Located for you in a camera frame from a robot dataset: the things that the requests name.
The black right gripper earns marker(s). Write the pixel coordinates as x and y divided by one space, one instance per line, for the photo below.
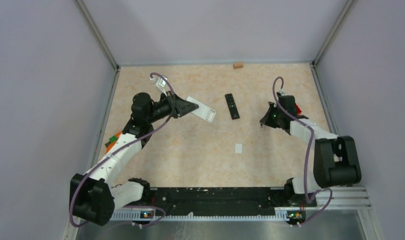
266 120

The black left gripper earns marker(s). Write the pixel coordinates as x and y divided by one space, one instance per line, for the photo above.
179 107

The white remote control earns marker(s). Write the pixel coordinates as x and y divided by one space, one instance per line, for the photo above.
203 111

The black remote control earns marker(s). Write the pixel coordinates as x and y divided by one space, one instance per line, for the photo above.
232 106

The white battery cover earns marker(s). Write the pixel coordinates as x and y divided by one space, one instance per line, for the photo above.
238 148

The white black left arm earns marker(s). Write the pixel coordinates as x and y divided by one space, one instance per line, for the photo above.
116 155

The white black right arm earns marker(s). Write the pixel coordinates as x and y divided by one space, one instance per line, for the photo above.
330 160

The red plastic bin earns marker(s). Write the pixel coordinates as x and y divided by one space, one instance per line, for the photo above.
298 110

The small wooden block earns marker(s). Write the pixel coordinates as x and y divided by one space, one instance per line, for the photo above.
238 65

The orange green object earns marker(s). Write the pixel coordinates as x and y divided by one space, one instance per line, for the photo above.
112 141

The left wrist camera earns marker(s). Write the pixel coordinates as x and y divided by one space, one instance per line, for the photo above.
160 83

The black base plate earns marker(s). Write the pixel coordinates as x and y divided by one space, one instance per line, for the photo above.
222 201

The aluminium frame rail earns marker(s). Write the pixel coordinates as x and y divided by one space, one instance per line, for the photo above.
338 198

